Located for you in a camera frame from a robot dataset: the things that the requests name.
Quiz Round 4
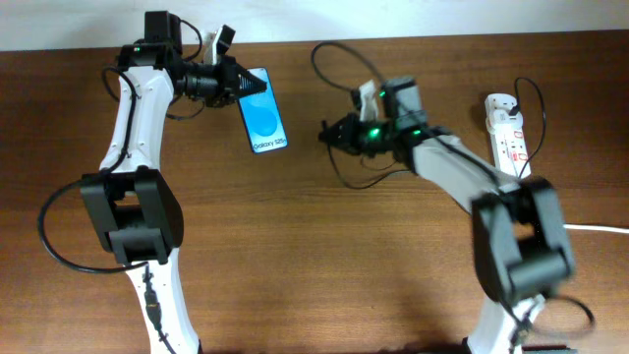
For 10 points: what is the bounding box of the blue Galaxy smartphone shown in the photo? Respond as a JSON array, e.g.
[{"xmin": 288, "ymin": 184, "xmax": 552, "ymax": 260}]
[{"xmin": 239, "ymin": 67, "xmax": 288, "ymax": 154}]

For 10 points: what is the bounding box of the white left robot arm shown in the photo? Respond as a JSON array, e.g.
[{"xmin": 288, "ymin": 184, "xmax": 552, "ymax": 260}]
[{"xmin": 80, "ymin": 11, "xmax": 266, "ymax": 354}]

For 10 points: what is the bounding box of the white power strip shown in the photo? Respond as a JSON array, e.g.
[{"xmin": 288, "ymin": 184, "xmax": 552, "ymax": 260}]
[{"xmin": 485, "ymin": 93, "xmax": 531, "ymax": 178}]

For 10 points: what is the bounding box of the white power strip cord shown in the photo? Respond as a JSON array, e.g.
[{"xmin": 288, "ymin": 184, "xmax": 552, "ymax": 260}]
[{"xmin": 562, "ymin": 223, "xmax": 629, "ymax": 235}]

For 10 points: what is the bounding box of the white USB charger adapter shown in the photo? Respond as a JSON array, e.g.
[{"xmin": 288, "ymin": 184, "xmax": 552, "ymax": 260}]
[{"xmin": 486, "ymin": 107, "xmax": 523, "ymax": 135}]

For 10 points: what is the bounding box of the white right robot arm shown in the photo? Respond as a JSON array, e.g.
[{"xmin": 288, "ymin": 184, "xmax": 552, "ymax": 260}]
[{"xmin": 318, "ymin": 77, "xmax": 576, "ymax": 353}]

